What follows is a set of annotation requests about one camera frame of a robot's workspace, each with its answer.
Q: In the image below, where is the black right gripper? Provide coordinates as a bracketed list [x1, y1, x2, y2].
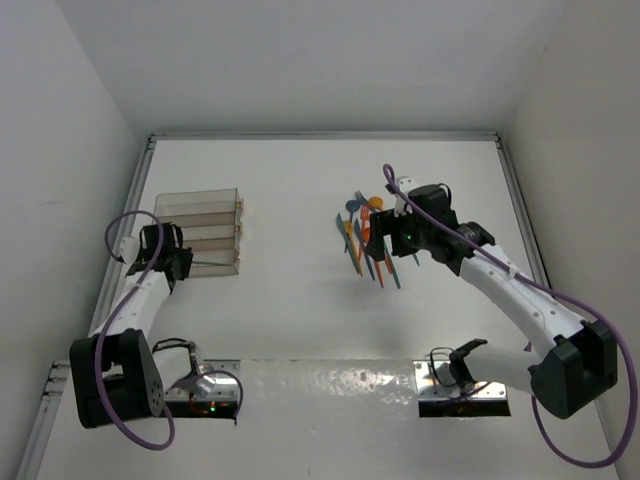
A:
[366, 206, 432, 261]

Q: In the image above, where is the orange plastic spoon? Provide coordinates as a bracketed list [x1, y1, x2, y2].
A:
[361, 221, 384, 288]

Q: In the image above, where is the yellow plastic spoon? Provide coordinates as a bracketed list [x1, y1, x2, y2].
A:
[368, 196, 384, 211]

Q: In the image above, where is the blue plastic spoon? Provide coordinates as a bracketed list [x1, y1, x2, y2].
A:
[344, 198, 362, 256]

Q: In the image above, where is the blue plastic fork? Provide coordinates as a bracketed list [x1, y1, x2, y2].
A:
[354, 190, 370, 208]

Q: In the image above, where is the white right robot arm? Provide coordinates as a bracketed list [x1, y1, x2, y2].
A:
[365, 177, 618, 419]

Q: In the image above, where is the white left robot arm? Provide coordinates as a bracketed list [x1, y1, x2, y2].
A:
[69, 222, 193, 429]

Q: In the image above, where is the orange plastic fork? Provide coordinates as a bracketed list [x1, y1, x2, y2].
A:
[360, 205, 370, 228]

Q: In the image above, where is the orange plastic knife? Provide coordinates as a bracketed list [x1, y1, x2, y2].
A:
[384, 250, 394, 275]

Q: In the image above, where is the clear acrylic utensil organizer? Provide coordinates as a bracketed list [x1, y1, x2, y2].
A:
[154, 188, 244, 278]

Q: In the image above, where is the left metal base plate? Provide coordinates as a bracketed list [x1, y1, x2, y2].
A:
[165, 359, 240, 401]

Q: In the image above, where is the metal base plate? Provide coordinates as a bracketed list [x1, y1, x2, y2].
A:
[165, 359, 240, 401]
[413, 357, 508, 402]

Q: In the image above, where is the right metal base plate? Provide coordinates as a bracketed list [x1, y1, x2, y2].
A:
[413, 357, 508, 402]

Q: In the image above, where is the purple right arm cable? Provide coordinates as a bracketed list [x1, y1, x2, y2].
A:
[382, 163, 640, 469]

